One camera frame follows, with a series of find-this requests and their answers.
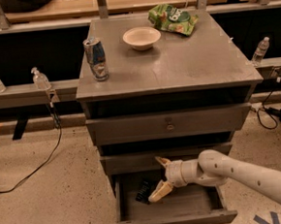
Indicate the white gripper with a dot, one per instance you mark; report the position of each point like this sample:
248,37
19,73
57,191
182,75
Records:
175,173

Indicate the dark rxbar blueberry bar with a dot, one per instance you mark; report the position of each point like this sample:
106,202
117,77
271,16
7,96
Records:
146,187

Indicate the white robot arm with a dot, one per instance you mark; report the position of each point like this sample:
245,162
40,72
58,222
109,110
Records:
212,168

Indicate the grey open bottom drawer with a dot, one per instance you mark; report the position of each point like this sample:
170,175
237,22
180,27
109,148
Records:
192,204

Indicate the grey middle drawer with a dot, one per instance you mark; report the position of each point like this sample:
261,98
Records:
146,160

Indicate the grey top drawer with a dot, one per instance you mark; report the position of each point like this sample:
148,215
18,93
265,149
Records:
168,124

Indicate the grey wooden drawer cabinet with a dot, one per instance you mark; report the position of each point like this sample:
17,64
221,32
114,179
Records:
205,69

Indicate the white bowl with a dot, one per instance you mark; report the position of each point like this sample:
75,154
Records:
141,38

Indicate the crushed blue soda can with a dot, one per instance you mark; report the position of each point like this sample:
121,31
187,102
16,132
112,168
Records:
95,55

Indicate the clear pump bottle near cabinet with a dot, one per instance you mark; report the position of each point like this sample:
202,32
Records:
40,79

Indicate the green chip bag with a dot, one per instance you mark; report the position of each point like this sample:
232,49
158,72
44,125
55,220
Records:
169,18

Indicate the clear water bottle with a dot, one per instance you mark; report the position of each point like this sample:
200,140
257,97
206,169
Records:
260,51

